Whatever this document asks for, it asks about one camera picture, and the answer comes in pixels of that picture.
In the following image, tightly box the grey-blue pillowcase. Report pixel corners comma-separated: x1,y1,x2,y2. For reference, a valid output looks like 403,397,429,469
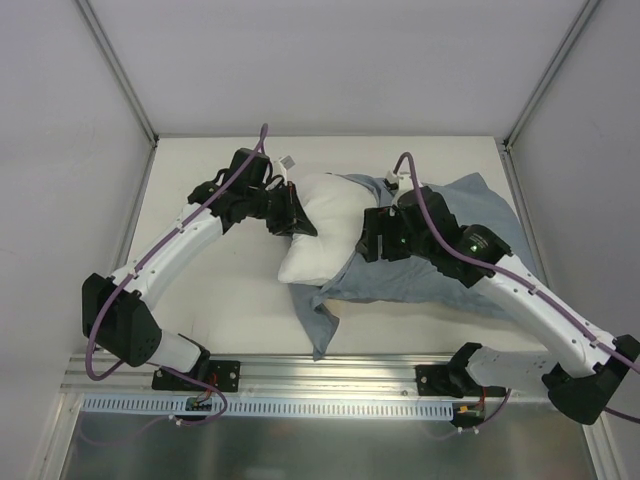
286,174,510,359

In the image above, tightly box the white pillow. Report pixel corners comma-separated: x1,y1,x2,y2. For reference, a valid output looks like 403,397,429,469
278,173,378,286

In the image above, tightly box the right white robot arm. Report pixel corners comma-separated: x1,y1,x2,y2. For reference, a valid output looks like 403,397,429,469
356,187,639,425

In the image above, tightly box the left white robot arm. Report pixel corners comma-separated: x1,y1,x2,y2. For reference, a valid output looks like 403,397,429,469
81,148,317,390

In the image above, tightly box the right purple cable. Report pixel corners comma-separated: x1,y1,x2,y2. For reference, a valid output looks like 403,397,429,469
394,152,640,436

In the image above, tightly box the purple cable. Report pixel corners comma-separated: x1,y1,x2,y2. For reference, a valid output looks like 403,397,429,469
84,123,271,441
394,152,640,436

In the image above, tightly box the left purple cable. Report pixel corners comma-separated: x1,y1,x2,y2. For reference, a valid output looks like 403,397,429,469
84,123,271,441

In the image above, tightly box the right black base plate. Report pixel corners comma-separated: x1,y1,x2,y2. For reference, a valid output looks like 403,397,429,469
414,364,506,399

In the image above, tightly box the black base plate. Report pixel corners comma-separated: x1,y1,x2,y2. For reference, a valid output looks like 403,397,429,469
414,364,506,399
151,358,241,393

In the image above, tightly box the aluminium mounting rail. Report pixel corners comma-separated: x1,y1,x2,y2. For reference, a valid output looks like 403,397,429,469
60,354,450,400

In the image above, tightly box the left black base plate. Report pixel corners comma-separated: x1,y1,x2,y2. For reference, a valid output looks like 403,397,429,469
151,358,241,393

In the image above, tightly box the white slotted cable duct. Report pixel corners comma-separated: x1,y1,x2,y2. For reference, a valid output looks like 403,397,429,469
81,394,454,422

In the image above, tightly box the left aluminium frame post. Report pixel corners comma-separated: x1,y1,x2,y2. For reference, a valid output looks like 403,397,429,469
72,0,159,148

